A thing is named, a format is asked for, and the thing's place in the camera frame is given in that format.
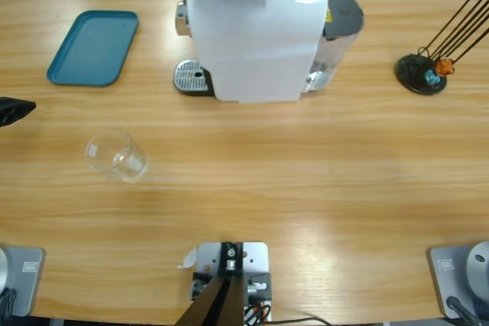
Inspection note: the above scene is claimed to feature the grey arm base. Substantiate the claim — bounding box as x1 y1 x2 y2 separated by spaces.
426 240 489 319
0 246 46 318

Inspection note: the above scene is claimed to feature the black cable at mount block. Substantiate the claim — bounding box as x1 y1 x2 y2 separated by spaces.
273 316 332 326

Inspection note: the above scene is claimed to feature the teal plastic tray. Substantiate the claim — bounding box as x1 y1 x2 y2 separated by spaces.
46 10 140 88

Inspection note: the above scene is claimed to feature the black capsule holder with rods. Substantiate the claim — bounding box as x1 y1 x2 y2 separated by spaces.
395 0 489 96

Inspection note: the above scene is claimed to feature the orange coffee capsule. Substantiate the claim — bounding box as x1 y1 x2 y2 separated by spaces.
436 58 455 77

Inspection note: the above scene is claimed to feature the black base cable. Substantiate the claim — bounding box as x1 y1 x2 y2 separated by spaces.
0 288 18 318
445 295 481 326

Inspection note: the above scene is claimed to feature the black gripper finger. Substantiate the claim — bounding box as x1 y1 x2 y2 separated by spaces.
0 95 37 127

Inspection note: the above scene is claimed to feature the clear water tank dark lid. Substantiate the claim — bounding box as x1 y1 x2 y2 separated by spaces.
301 0 366 94

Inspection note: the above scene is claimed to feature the white capsule coffee machine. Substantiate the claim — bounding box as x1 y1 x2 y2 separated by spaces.
173 0 330 105

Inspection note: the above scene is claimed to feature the white block with dark post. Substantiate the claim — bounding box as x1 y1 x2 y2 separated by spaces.
175 240 273 326

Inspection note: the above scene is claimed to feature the white paper tag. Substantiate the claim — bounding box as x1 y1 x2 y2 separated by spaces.
176 247 199 270

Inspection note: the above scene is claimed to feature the clear drinking glass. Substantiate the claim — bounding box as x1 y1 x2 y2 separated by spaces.
84 128 148 183

